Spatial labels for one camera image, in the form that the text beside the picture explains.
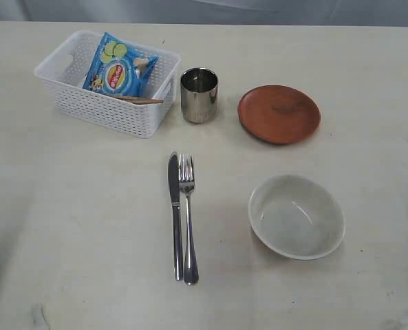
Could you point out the white plastic woven basket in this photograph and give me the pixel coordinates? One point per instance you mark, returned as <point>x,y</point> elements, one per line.
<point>64,71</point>

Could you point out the brown round plate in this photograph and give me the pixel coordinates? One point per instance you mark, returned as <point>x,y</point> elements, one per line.
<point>278,114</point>

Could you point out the silver fork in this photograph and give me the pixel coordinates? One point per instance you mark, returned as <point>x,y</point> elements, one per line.
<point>187,186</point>

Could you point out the silver table knife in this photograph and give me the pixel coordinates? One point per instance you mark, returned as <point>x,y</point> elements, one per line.
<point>174,191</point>

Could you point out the blue chips bag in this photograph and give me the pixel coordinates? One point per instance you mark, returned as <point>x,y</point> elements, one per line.
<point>118,69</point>

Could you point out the stainless steel cup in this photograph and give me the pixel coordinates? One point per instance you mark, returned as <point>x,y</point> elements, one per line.
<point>198,94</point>

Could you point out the white ceramic bowl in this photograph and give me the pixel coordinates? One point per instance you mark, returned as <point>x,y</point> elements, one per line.
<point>295,217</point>

